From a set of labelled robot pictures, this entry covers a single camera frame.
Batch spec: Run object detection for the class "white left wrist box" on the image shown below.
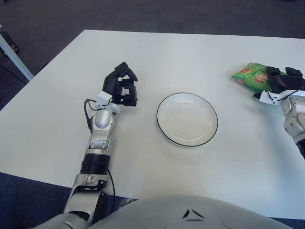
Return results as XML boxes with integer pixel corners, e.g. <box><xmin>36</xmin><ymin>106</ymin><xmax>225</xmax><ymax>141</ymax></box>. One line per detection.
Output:
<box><xmin>96</xmin><ymin>91</ymin><xmax>112</xmax><ymax>107</ymax></box>

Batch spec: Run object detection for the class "black box on floor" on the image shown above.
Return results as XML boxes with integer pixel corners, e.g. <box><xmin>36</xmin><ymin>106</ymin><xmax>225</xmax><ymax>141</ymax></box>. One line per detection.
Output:
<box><xmin>0</xmin><ymin>31</ymin><xmax>21</xmax><ymax>57</ymax></box>

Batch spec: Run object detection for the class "white table leg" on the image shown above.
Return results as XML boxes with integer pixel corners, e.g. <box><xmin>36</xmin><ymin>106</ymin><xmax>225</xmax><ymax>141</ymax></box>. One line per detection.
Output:
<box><xmin>0</xmin><ymin>31</ymin><xmax>34</xmax><ymax>82</ymax></box>

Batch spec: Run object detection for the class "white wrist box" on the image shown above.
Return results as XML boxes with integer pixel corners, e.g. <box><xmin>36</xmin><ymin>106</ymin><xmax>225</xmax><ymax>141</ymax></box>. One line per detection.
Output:
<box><xmin>96</xmin><ymin>91</ymin><xmax>112</xmax><ymax>107</ymax></box>
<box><xmin>259</xmin><ymin>90</ymin><xmax>282</xmax><ymax>105</ymax></box>

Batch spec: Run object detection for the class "grey robot torso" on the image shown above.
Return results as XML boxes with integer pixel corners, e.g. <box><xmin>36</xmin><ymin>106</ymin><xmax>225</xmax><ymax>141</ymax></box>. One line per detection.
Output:
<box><xmin>33</xmin><ymin>194</ymin><xmax>296</xmax><ymax>229</ymax></box>

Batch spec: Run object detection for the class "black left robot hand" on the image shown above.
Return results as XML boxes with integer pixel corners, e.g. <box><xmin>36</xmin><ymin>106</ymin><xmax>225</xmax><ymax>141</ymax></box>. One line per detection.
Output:
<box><xmin>102</xmin><ymin>62</ymin><xmax>139</xmax><ymax>107</ymax></box>

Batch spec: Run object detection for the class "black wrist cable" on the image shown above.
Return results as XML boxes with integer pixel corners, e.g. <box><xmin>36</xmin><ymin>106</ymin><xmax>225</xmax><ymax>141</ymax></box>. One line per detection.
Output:
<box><xmin>83</xmin><ymin>99</ymin><xmax>112</xmax><ymax>132</ymax></box>
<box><xmin>266</xmin><ymin>83</ymin><xmax>305</xmax><ymax>102</ymax></box>

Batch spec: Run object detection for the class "green snack bag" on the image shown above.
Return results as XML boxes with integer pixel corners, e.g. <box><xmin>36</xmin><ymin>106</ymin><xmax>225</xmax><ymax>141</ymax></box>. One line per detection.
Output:
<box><xmin>230</xmin><ymin>62</ymin><xmax>288</xmax><ymax>93</ymax></box>

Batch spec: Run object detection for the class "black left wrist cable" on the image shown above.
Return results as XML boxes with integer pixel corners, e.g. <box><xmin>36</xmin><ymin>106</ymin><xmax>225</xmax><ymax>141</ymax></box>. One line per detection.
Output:
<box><xmin>83</xmin><ymin>99</ymin><xmax>112</xmax><ymax>132</ymax></box>

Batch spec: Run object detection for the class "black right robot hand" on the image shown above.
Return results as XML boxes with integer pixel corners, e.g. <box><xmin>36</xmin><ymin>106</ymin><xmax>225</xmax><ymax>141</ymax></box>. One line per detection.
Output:
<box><xmin>253</xmin><ymin>66</ymin><xmax>305</xmax><ymax>99</ymax></box>

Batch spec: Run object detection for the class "thin black floor cable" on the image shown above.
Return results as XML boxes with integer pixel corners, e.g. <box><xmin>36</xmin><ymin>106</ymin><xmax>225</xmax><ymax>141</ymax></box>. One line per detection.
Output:
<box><xmin>0</xmin><ymin>62</ymin><xmax>27</xmax><ymax>84</ymax></box>

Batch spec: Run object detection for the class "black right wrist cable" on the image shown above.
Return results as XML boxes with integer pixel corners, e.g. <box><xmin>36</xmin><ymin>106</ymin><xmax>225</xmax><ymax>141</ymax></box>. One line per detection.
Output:
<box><xmin>266</xmin><ymin>83</ymin><xmax>305</xmax><ymax>102</ymax></box>

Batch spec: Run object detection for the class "black left elbow cable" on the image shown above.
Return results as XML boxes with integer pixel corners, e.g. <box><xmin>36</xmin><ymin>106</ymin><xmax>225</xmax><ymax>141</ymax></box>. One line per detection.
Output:
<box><xmin>106</xmin><ymin>168</ymin><xmax>116</xmax><ymax>198</ymax></box>

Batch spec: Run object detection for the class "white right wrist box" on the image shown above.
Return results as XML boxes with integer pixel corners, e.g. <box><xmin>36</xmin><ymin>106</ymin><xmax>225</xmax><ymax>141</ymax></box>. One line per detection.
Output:
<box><xmin>259</xmin><ymin>90</ymin><xmax>282</xmax><ymax>105</ymax></box>

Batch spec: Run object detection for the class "white plate with black rim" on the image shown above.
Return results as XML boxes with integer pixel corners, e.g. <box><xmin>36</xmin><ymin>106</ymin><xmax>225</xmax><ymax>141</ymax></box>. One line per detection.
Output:
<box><xmin>156</xmin><ymin>92</ymin><xmax>219</xmax><ymax>147</ymax></box>

